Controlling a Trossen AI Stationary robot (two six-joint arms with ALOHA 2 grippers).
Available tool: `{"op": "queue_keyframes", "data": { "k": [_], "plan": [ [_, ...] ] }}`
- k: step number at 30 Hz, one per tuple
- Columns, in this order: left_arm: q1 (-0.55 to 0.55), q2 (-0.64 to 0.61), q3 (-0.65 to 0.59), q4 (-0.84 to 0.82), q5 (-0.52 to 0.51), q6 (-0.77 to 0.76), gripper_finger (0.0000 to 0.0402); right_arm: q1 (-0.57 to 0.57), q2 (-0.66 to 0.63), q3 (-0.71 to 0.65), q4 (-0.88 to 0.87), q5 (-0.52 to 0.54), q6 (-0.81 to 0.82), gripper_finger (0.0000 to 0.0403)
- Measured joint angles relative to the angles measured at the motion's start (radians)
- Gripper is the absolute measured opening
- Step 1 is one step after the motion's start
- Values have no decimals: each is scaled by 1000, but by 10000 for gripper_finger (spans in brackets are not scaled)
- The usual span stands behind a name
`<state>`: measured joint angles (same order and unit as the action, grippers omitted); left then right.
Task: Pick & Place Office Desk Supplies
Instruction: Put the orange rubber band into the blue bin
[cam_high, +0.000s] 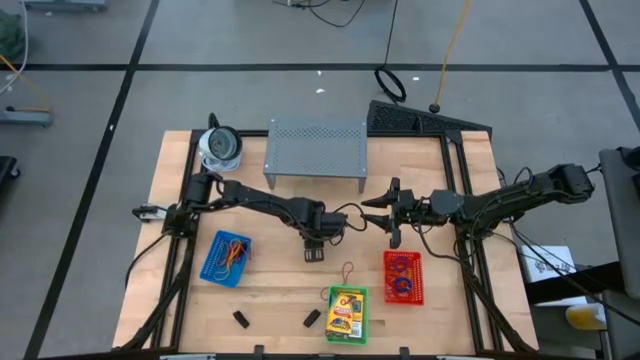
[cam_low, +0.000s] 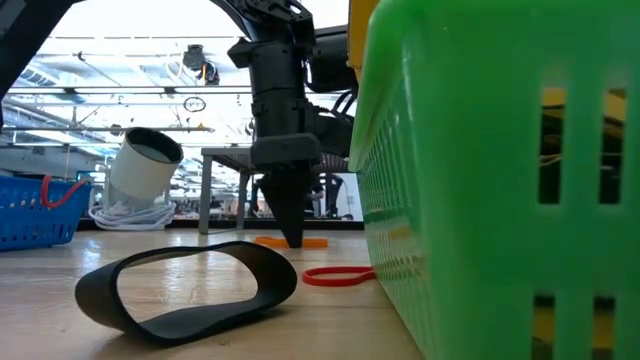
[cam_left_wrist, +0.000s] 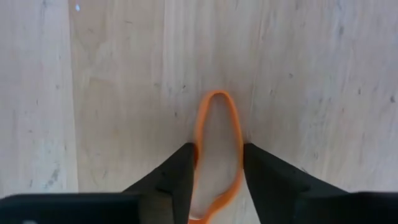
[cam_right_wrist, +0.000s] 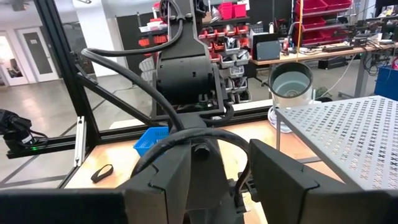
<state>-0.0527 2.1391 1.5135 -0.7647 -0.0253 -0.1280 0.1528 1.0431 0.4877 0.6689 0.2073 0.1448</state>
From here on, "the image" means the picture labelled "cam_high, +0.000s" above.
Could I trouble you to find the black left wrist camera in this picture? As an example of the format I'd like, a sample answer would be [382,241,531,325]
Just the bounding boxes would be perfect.
[303,239,326,264]

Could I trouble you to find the blue coil keychain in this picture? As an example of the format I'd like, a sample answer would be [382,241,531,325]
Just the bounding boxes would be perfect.
[392,275,414,297]

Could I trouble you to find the green plastic basket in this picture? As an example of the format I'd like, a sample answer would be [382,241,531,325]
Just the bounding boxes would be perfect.
[325,284,371,347]

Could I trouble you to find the grey floor stand base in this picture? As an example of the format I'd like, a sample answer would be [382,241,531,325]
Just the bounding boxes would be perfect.
[22,0,109,13]
[0,106,54,129]

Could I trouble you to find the metal table in background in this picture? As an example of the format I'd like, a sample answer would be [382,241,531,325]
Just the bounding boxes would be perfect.
[262,115,370,195]

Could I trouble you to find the grey side table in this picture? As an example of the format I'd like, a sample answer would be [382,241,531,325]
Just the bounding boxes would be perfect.
[598,146,640,360]

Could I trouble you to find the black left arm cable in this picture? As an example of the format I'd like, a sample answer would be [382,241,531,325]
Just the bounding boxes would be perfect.
[330,201,370,234]

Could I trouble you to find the black coiled floor cable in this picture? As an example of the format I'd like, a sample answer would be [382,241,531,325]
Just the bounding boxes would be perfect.
[373,0,408,104]

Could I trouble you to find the blue plastic basket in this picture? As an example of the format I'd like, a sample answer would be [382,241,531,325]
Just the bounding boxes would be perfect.
[198,229,253,290]

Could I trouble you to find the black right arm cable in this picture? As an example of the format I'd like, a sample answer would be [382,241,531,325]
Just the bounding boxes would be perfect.
[412,219,469,264]

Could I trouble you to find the red plastic basket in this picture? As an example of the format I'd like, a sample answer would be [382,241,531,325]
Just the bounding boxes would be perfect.
[382,249,426,307]

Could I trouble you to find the black metal beam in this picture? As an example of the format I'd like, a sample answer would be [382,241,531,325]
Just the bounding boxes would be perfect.
[524,259,626,307]

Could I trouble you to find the white coiled lamp cable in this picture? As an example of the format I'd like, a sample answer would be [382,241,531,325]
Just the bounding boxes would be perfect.
[199,149,243,175]

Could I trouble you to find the orange rubber band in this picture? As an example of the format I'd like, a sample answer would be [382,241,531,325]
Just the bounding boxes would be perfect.
[219,242,249,271]

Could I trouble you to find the yellow hanging cord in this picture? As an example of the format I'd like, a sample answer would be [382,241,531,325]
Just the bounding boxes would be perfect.
[430,0,472,114]

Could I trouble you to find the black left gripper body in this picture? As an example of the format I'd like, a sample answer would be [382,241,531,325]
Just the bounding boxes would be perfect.
[294,198,331,246]

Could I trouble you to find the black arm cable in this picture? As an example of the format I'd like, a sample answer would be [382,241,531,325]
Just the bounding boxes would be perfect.
[330,201,370,234]
[412,219,469,264]

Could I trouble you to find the black aluminium rig frame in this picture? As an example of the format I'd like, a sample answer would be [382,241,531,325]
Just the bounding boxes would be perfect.
[112,128,540,354]

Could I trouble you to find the black perforated metal panel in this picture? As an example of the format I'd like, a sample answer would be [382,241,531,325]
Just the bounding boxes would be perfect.
[366,99,494,137]

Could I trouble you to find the white printed cardboard box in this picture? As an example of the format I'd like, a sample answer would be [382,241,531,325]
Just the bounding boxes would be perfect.
[519,244,579,284]

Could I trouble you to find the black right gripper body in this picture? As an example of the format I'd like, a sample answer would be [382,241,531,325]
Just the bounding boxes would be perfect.
[389,177,434,250]

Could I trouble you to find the yellow rubber band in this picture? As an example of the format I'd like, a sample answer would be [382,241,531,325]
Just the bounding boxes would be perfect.
[213,247,242,280]

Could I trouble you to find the dark green bag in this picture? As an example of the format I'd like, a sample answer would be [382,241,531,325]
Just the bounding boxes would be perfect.
[0,9,26,61]

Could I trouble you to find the yellow plastic container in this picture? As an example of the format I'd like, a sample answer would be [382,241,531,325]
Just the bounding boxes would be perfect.
[564,302,609,332]

